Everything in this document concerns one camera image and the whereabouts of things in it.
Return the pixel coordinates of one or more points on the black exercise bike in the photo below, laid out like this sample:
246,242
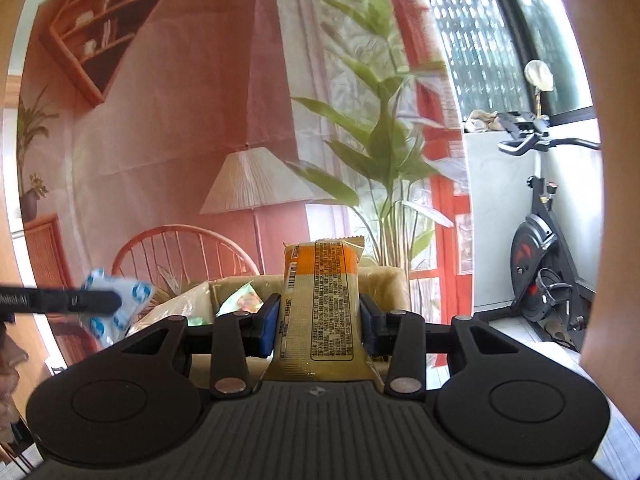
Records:
535,255

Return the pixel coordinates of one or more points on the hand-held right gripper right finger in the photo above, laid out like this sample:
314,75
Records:
369,327

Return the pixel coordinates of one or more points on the green snack bag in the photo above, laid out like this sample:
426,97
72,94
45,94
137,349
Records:
240,302

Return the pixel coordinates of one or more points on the brass stand with white cover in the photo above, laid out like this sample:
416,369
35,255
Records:
537,72

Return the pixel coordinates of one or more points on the printed room backdrop cloth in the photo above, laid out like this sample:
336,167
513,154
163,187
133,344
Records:
175,110

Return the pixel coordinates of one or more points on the cardboard box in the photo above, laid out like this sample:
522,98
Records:
382,285

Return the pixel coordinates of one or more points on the pale translucent snack bag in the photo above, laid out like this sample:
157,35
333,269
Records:
175,305

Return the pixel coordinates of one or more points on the yellow snack packet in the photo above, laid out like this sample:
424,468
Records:
320,310

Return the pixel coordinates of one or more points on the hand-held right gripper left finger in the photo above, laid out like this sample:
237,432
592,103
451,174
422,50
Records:
267,325

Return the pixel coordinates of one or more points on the brown wooden panel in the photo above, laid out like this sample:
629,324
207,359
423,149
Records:
620,185

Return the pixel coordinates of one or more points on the dark framed window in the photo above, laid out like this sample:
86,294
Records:
475,35

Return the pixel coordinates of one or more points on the crumpled cloth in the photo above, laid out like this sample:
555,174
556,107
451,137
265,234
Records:
482,120

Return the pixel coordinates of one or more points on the blue and white packet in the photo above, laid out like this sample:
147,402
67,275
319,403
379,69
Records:
131,294

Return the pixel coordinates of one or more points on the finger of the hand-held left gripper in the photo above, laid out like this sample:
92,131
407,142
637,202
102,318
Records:
75,302

